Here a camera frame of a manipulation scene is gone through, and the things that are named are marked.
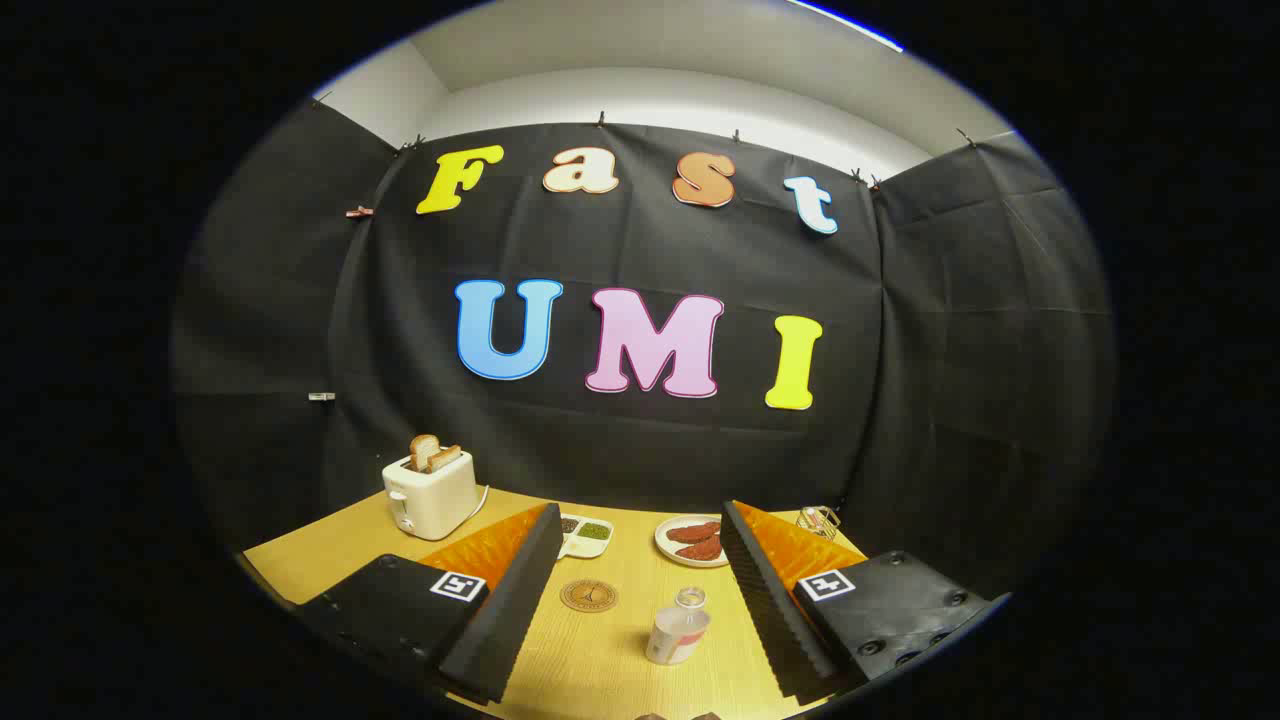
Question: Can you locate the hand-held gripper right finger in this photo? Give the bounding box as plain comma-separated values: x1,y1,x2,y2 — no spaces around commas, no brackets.
720,500,1006,701

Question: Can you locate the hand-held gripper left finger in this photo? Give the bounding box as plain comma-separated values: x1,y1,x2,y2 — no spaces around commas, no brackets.
295,503,564,704

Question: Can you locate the round wooden coaster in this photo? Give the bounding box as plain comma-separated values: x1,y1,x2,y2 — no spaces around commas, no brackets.
559,579,619,613

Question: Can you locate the clear juice bottle red label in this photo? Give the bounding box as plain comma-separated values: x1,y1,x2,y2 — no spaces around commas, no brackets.
645,587,712,667

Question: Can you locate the white divided grain dish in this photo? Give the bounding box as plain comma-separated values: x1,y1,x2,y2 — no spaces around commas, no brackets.
556,513,615,560

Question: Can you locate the white round plate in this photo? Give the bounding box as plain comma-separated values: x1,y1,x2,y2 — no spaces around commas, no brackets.
655,514,729,569

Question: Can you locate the wooden table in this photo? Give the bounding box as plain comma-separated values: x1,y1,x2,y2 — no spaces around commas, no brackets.
243,487,869,720

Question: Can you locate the cream toaster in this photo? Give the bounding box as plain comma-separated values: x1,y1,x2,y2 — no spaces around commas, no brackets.
382,450,478,541

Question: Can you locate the black backdrop cloth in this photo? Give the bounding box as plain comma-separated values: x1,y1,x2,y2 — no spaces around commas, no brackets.
170,100,1116,601

